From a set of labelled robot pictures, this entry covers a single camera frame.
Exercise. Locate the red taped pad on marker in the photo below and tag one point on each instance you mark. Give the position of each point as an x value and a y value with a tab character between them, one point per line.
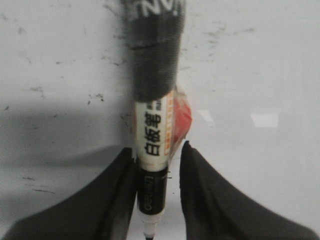
182	115

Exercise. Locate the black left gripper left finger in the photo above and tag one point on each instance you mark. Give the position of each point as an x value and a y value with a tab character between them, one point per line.
102	210

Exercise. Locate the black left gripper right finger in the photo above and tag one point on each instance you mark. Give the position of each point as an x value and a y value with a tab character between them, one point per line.
214	209

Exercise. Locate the white black whiteboard marker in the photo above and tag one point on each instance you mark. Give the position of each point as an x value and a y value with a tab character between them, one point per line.
154	31

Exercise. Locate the white whiteboard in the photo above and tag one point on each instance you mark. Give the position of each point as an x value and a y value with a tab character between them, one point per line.
250	70

